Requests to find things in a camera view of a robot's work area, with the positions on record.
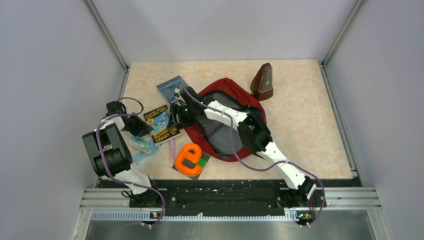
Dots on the light blue blister pack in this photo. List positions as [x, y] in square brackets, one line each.
[144, 144]

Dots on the aluminium frame post left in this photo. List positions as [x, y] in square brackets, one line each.
[106, 34]

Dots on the colourful illustrated children's book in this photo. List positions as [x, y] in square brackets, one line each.
[158, 120]

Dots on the pink eraser stick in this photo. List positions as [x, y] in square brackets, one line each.
[172, 151]

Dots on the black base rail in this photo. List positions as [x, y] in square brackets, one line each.
[218, 198]

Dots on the orange plastic letter toy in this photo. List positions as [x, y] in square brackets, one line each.
[191, 152]

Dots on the brown wooden metronome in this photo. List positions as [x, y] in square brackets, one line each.
[262, 84]

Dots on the green toy block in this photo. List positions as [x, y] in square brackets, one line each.
[202, 162]

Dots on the dark blue paperback book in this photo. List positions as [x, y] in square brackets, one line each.
[167, 88]

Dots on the aluminium frame post right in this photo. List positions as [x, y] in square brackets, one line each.
[343, 31]

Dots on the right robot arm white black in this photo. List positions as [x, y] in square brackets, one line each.
[229, 126]

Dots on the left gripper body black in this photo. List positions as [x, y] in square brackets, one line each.
[136, 125]

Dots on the aluminium frame post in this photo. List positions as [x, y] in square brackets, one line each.
[106, 34]
[343, 31]

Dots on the red backpack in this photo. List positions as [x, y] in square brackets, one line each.
[217, 139]

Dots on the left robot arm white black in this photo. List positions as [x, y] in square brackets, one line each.
[110, 156]

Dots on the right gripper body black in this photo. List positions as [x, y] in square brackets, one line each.
[184, 114]

